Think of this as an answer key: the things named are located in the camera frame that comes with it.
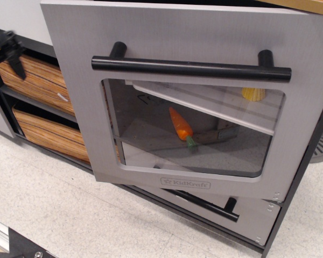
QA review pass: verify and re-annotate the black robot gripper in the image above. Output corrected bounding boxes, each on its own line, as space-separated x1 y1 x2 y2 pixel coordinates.
0 31 26 80

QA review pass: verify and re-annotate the grey toy oven door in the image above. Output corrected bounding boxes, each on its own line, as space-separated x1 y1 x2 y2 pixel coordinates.
41 1 323 202

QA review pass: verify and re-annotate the black oven door handle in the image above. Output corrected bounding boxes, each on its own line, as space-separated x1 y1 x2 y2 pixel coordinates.
91 41 292 83

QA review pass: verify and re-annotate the white oven shelf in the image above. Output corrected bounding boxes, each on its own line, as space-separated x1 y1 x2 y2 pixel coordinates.
125 80 284 135

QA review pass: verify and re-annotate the upper wood-pattern fabric bin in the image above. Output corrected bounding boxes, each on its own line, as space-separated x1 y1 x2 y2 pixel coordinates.
0 55 75 116

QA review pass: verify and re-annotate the wood-pattern fabric bin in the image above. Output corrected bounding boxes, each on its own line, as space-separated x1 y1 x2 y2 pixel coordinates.
0 55 75 116
12 102 90 164

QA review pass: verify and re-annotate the white cabinet panel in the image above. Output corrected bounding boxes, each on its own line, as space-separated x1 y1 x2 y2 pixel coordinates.
0 0 52 46

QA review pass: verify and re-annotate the lower wood-pattern fabric bin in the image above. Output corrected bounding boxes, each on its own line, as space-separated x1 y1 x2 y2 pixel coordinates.
12 102 90 164

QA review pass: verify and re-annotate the orange toy carrot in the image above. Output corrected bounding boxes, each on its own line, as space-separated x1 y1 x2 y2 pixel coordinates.
168 107 197 149

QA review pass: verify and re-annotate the grey lower drawer front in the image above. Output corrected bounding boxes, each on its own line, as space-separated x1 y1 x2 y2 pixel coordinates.
142 187 280 246

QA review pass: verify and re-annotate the wooden countertop edge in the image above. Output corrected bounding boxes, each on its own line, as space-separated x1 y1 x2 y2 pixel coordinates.
263 0 323 15

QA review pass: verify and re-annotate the dark toy kitchen cabinet frame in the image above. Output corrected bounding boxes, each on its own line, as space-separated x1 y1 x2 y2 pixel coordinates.
0 25 323 258

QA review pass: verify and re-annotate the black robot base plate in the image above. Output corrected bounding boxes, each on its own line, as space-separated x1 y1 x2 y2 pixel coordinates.
0 227 57 257

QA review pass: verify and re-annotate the black drawer handle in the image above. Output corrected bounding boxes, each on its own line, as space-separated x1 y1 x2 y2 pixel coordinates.
164 189 240 223

